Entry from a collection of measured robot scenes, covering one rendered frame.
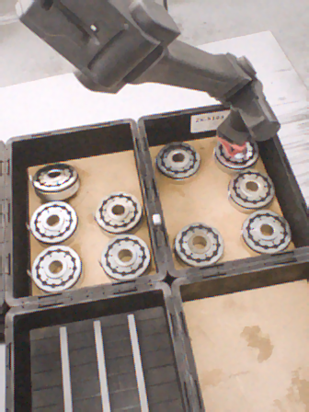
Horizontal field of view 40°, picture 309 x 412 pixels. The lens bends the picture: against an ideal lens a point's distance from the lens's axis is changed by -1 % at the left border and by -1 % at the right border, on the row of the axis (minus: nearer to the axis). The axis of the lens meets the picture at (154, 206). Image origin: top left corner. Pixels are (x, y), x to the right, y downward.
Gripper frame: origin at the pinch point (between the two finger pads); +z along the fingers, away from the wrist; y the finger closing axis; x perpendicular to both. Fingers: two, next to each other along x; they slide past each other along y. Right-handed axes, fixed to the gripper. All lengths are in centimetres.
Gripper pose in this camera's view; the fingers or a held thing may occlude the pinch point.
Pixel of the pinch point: (236, 146)
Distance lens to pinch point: 102.9
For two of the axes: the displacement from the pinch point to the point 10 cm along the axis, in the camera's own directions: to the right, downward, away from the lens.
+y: 6.3, -6.9, 3.5
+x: -7.7, -5.4, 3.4
